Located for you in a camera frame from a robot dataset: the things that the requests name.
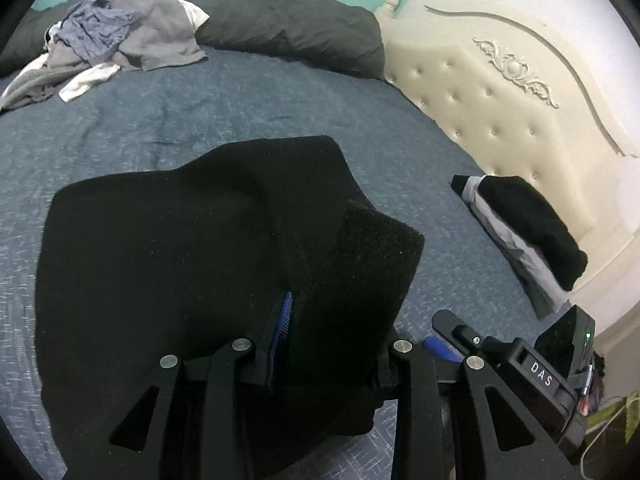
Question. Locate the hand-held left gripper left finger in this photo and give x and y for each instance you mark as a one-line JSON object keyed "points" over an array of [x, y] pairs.
{"points": [[280, 325]]}

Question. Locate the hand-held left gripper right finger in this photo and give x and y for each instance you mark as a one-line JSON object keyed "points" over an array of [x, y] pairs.
{"points": [[412, 390]]}

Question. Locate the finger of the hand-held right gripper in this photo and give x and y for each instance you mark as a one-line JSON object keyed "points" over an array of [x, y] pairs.
{"points": [[440, 350], [457, 332]]}

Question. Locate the black pants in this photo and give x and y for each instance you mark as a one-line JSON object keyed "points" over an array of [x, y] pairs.
{"points": [[175, 260]]}

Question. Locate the folded black and white clothes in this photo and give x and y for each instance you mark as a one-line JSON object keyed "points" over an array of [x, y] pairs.
{"points": [[520, 260]]}

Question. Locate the blue patterned bedspread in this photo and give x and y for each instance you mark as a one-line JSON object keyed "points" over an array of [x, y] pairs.
{"points": [[250, 105]]}

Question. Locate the cream tufted headboard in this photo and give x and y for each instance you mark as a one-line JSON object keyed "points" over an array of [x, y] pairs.
{"points": [[500, 100]]}

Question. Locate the dark grey duvet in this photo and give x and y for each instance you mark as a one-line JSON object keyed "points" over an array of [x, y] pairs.
{"points": [[290, 25]]}

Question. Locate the small white cloth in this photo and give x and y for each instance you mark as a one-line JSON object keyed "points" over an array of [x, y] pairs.
{"points": [[87, 80]]}

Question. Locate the grey t-shirt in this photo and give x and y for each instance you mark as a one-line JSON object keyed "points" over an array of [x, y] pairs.
{"points": [[160, 30]]}

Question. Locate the white shirt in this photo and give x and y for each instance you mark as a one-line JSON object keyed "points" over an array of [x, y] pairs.
{"points": [[192, 12]]}

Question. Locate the grey knit sweater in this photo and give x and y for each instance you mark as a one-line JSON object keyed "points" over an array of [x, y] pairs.
{"points": [[25, 92]]}

